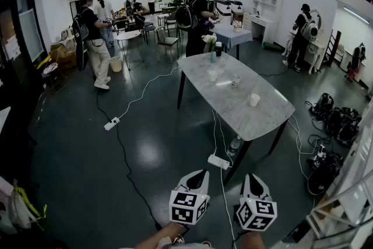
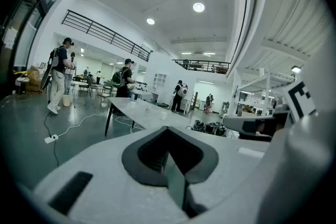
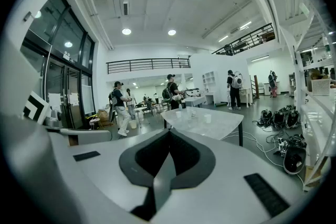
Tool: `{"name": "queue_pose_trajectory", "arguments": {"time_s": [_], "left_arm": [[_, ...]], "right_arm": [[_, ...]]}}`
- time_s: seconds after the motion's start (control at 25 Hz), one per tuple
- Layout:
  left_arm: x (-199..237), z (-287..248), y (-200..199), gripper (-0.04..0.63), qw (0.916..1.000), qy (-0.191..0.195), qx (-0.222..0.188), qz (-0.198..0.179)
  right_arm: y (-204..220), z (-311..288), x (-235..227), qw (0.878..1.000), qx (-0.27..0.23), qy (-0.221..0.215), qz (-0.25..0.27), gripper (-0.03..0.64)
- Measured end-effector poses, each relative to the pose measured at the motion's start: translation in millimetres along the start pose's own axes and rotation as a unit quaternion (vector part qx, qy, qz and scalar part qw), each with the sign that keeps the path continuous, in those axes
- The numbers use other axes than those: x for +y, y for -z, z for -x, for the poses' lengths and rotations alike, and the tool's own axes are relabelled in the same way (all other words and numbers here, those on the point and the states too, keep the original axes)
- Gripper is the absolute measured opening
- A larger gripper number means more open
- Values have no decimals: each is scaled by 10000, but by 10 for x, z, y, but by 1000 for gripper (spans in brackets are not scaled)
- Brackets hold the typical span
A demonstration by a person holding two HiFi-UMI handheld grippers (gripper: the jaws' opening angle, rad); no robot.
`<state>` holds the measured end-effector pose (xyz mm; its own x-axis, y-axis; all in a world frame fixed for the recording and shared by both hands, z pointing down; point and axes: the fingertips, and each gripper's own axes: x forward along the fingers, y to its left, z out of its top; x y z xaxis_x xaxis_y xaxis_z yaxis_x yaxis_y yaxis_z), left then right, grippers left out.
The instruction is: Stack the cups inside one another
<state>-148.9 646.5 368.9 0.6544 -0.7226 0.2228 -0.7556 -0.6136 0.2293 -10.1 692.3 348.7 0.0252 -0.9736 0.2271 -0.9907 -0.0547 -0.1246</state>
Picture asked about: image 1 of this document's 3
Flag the white flower bouquet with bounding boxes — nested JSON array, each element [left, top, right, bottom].
[[202, 33, 218, 53]]

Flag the white power strip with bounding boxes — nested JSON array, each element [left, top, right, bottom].
[[207, 154, 231, 170], [104, 117, 121, 132]]

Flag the white bag yellow straps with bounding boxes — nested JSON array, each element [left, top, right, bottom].
[[5, 185, 47, 231]]

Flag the green rolled mat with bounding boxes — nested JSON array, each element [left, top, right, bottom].
[[261, 41, 284, 52]]

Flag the white dome backpack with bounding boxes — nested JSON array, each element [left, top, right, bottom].
[[301, 13, 319, 43]]

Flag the black rectangular pad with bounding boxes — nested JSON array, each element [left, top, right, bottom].
[[281, 220, 312, 244]]

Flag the white black machine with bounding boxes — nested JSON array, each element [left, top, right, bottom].
[[214, 0, 233, 17], [230, 0, 244, 14]]

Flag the black chair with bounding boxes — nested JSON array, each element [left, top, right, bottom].
[[164, 10, 178, 30], [134, 15, 157, 45]]

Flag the clear plastic bottle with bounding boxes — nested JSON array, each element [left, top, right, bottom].
[[226, 135, 242, 157]]

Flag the white floor cable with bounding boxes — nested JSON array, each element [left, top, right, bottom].
[[287, 115, 317, 184], [116, 66, 182, 121], [212, 109, 237, 249]]

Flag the black floor cable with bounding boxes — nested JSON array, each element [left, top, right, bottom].
[[96, 90, 163, 231]]

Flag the cream waste bin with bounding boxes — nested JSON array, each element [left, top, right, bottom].
[[109, 55, 122, 73]]

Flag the person's left forearm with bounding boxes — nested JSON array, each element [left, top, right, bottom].
[[136, 221, 190, 249]]

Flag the black equipment bag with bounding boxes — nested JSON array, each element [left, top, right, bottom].
[[325, 106, 346, 136], [309, 92, 335, 120], [307, 151, 344, 196], [339, 107, 363, 145]]

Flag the cardboard boxes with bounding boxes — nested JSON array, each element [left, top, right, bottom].
[[49, 42, 78, 73]]

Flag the person's right forearm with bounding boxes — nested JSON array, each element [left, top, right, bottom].
[[236, 230, 266, 249]]

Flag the white desk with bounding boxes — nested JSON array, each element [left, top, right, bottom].
[[242, 12, 275, 44]]

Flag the dark wooden rack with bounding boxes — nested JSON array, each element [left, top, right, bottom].
[[323, 29, 342, 68]]

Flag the white console table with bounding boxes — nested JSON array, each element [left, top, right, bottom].
[[287, 30, 327, 75]]

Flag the table with blue cloth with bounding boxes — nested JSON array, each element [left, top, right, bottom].
[[209, 23, 254, 61]]

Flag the round white side table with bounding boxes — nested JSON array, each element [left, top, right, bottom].
[[115, 30, 145, 71]]

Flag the black green dome backpack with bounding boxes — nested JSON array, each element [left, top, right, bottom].
[[174, 1, 196, 33]]

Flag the white board panel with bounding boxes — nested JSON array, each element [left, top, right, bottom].
[[19, 8, 45, 64]]

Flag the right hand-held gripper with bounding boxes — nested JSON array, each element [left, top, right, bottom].
[[235, 173, 278, 232]]

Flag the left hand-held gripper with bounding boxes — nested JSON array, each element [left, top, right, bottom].
[[168, 169, 211, 226]]

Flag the long black backpack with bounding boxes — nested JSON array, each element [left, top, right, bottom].
[[71, 8, 91, 72]]

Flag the wooden seat chair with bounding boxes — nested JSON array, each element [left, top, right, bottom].
[[154, 25, 181, 64]]

